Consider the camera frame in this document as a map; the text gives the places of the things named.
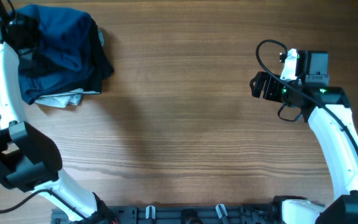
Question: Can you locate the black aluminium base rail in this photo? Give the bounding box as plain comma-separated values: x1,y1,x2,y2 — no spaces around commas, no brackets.
50,203,291,224

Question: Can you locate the light grey folded garment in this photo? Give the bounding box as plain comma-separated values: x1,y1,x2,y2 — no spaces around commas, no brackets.
35,88,83,108

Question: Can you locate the black bottom folded garment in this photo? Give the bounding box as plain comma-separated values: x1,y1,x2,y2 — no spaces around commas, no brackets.
76,20,114,95

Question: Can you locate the navy folded garment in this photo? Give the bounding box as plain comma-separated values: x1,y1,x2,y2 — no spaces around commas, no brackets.
18,55,95,105

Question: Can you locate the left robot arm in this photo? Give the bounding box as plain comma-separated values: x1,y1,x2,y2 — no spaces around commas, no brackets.
0,1,117,223

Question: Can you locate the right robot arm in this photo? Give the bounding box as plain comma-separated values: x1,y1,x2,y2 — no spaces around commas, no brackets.
250,49,358,223

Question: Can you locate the blue polo shirt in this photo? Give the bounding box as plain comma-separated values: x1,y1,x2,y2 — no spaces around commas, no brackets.
12,3,93,73

